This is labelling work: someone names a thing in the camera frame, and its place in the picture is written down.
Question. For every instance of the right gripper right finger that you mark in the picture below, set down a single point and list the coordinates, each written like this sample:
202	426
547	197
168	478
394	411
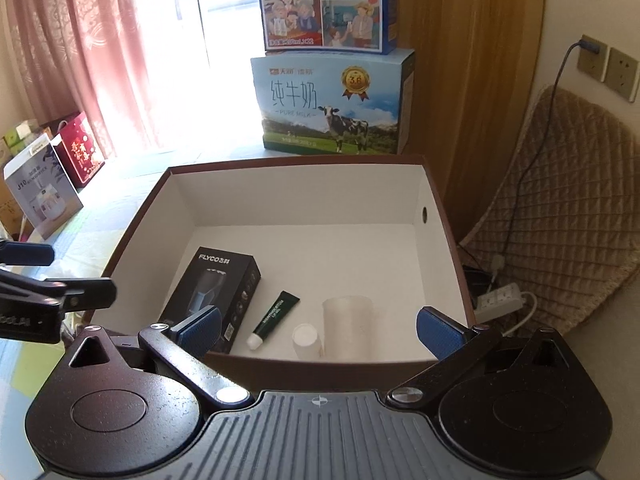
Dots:
458	351

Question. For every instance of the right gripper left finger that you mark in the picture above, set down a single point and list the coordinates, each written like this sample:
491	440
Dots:
179	349

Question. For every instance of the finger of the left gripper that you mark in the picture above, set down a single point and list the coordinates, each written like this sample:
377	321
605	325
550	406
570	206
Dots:
25	254
86	294

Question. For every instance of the black shaver box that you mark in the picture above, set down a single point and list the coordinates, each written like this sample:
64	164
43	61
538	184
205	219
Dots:
215	278

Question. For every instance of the translucent plastic cup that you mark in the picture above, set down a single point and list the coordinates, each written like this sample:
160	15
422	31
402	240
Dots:
347	329

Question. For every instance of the green black tube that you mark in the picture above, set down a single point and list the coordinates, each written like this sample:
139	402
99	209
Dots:
272	318

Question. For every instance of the white cream bottle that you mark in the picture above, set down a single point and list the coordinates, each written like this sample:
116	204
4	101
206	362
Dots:
307	343

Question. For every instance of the brown cardboard carton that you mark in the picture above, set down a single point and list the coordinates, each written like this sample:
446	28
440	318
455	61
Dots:
11	215

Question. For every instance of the checkered tablecloth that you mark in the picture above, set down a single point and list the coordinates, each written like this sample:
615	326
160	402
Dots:
103	267

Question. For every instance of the white power strip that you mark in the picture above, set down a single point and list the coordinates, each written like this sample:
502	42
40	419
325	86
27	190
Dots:
498	303

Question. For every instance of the white appliance box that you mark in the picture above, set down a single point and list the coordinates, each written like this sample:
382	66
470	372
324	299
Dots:
41	187

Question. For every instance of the red gift bag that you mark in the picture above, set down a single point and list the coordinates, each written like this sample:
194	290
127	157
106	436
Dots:
77	147

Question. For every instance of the brown cardboard storage box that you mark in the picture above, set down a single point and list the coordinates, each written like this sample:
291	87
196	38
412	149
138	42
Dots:
318	227

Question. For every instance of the brown quilted chair cover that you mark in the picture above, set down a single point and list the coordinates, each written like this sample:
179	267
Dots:
566	215

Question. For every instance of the pink curtain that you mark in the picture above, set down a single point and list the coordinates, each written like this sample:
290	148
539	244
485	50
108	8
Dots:
84	55

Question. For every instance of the blue milk carton box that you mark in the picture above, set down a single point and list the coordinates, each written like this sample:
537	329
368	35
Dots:
335	102

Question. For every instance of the cartoon printed milk box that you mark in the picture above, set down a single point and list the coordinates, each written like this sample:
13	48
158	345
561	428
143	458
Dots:
340	25

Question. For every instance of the wall socket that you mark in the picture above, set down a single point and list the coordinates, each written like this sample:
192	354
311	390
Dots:
622	74
592	58

